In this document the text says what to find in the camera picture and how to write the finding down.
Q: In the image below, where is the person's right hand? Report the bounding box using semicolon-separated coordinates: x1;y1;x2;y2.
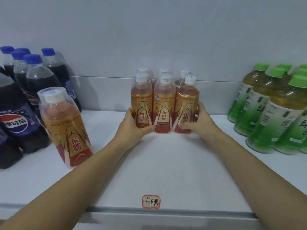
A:
179;101;221;142

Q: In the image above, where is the group of green tea bottles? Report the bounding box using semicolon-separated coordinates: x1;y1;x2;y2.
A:
227;63;307;155

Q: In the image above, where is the person's left forearm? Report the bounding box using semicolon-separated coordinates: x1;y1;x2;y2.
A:
0;139;132;230

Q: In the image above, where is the person's left hand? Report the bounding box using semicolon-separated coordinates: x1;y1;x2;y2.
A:
117;107;156;150

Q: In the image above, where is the cluster of orange drink bottles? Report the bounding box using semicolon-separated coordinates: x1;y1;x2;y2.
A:
135;67;192;134

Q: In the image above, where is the person's right forearm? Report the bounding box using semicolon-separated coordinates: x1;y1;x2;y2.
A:
211;131;307;230

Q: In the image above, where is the group of dark cola bottles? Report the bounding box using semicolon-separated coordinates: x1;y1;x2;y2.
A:
0;46;82;170

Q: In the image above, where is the grey shelf edge rail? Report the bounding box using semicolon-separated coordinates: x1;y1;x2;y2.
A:
0;203;264;230

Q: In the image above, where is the red-bordered white shelf label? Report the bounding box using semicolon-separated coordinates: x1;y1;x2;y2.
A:
142;195;161;210

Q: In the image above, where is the orange drink bottle white cap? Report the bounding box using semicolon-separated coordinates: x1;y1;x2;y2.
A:
131;73;154;129
173;75;200;134
37;87;93;167

